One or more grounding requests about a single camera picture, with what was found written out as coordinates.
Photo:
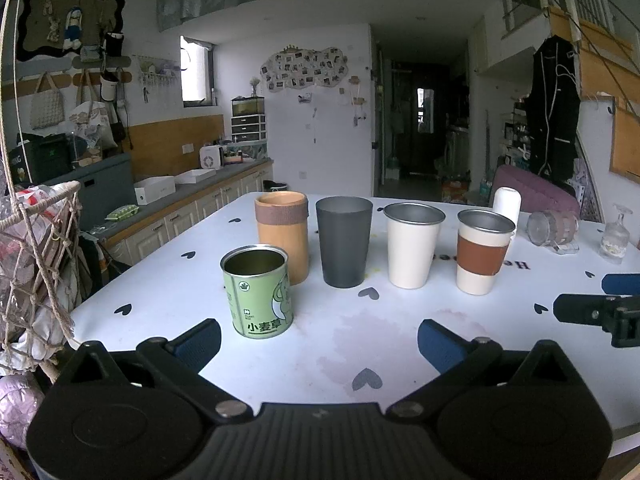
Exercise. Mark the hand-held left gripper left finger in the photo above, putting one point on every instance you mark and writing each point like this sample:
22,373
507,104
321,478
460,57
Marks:
200,344

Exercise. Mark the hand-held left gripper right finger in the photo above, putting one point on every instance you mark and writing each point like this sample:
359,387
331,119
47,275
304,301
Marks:
440,346

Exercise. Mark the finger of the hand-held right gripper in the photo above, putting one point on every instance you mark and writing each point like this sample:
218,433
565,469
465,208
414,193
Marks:
590,310
622,283

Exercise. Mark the white cup with brown sleeve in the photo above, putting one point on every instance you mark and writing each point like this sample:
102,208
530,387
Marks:
480,260

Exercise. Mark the white metal cup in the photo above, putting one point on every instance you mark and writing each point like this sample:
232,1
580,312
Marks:
412,255

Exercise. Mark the bamboo cup with brown band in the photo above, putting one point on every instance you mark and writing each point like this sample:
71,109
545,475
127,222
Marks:
282,240

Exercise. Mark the white rounded cup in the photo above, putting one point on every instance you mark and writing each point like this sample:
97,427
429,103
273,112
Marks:
506,205

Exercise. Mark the dark grey cup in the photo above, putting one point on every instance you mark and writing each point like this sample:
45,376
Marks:
344,250

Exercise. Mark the clear wine glass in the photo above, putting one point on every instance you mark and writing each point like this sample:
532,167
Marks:
616,237

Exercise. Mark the green tin can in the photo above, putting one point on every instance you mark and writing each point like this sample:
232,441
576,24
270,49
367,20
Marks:
260,305

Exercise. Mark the clear glass mug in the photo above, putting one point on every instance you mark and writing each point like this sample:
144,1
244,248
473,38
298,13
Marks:
550,227

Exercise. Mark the white heart print tablecloth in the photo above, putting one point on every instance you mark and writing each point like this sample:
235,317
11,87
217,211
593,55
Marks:
325,340

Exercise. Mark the purple chair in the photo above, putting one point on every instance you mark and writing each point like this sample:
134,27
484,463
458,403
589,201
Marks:
535,187

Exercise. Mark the white cabinet counter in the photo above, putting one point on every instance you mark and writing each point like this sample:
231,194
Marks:
200,205

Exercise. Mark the green packet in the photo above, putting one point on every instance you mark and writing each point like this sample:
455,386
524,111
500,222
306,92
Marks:
121,212

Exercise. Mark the flat white box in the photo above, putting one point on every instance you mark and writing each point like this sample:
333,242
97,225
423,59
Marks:
195,176

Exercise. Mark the grey storage chest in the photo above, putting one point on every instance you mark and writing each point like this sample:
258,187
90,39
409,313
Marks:
105,185

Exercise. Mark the small white appliance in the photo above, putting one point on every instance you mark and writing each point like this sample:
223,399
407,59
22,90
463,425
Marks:
211,158

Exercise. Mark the black hanging coat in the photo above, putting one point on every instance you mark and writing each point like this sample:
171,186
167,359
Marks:
552,110

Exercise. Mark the pink foil bag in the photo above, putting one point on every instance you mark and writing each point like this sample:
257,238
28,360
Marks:
17,412

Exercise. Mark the grey drawer unit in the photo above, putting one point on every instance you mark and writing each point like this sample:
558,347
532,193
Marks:
248,129

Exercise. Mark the black crate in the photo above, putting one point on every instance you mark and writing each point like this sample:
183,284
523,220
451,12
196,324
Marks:
45,157

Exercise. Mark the small fish tank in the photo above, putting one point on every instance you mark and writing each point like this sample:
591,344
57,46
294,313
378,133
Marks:
247,106

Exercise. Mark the printed tote bag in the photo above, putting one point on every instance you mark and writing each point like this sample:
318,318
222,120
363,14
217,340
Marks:
90,110

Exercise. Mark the woven tote bag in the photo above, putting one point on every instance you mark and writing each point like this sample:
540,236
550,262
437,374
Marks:
46,105

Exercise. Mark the cloud shaped photo board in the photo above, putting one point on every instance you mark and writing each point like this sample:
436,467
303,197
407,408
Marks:
305,69

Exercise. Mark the black framed doll board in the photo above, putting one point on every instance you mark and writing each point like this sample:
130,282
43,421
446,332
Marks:
70,20

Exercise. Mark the small wall window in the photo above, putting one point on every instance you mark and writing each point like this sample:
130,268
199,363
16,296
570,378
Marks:
196,72

